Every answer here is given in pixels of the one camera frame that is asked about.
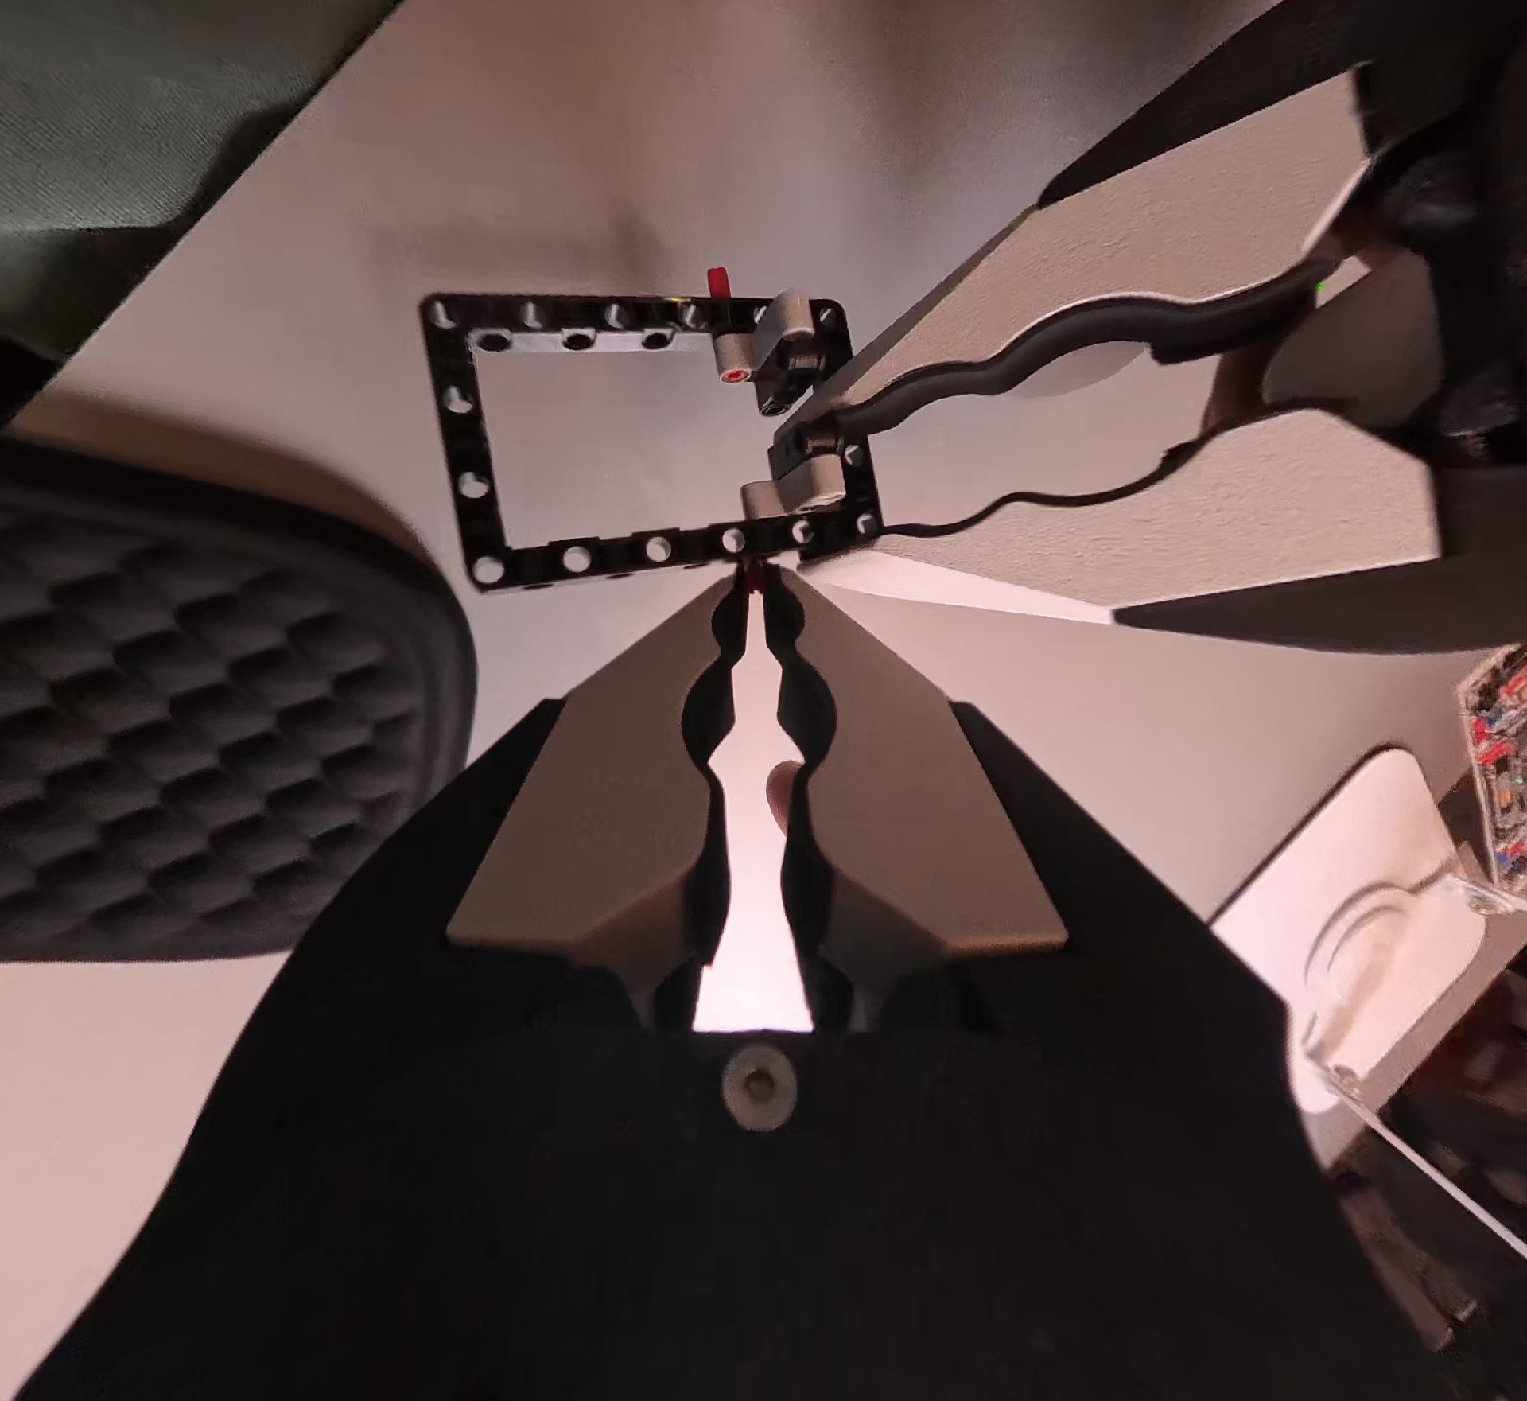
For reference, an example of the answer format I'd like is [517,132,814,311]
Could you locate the person's left hand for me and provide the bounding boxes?
[1204,345,1273,454]

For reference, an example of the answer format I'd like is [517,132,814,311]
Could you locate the black lego frame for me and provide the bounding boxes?
[421,291,891,594]

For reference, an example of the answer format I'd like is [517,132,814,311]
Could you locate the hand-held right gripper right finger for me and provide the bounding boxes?
[769,568,1069,1029]

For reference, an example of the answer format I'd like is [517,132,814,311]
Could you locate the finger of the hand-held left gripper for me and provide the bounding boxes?
[793,406,1448,624]
[774,71,1374,451]

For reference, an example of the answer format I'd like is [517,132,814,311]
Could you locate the white book stand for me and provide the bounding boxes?
[1212,749,1527,1188]

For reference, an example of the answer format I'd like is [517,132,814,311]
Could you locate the colourful sticker sheet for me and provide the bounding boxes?
[1459,647,1527,896]

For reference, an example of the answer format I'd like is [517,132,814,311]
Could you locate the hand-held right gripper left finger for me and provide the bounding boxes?
[445,575,750,1029]

